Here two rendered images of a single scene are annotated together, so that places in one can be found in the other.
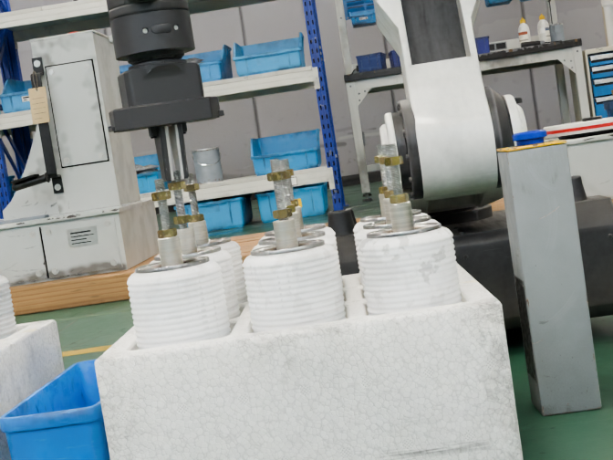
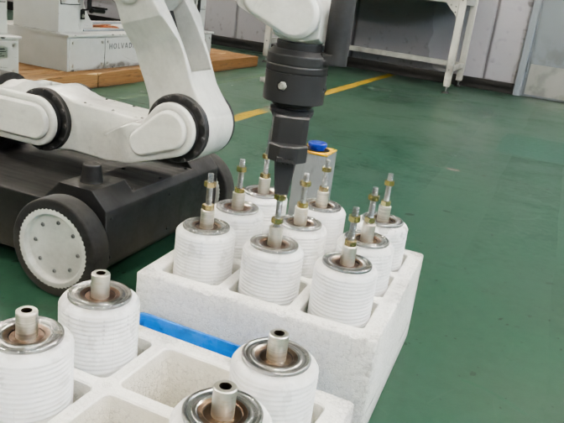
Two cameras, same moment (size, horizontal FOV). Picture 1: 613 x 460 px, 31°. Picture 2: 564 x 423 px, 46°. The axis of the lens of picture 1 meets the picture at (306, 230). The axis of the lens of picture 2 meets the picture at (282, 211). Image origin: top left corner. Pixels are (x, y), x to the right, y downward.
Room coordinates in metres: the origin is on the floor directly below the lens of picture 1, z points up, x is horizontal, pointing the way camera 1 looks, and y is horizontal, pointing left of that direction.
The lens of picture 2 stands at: (0.93, 1.04, 0.63)
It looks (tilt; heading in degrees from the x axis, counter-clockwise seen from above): 19 degrees down; 287
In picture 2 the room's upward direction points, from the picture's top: 7 degrees clockwise
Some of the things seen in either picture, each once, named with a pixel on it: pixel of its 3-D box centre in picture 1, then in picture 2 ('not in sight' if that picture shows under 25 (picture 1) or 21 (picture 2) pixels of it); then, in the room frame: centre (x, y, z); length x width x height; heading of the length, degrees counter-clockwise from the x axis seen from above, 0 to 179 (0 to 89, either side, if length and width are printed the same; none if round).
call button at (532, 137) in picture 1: (529, 140); (317, 146); (1.28, -0.27, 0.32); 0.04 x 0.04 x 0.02
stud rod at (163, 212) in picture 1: (164, 215); (352, 231); (1.10, 0.14, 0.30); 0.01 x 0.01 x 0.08
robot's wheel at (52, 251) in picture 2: not in sight; (60, 245); (1.68, 0.03, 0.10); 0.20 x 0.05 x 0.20; 176
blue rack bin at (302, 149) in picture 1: (286, 151); not in sight; (6.08, 0.04, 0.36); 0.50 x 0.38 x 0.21; 176
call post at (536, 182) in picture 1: (548, 277); (306, 219); (1.28, -0.27, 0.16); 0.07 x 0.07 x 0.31; 88
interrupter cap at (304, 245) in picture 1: (287, 248); (366, 239); (1.09, 0.02, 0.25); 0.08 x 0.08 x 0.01
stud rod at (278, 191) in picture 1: (279, 196); (372, 209); (1.09, 0.02, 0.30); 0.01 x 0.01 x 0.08
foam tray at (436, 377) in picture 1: (313, 380); (288, 307); (1.21, 0.02, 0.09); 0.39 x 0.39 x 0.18; 88
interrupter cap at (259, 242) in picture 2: (187, 254); (274, 244); (1.21, 0.14, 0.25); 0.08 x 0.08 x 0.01
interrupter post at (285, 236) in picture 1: (285, 235); (368, 232); (1.09, 0.02, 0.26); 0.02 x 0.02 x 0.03
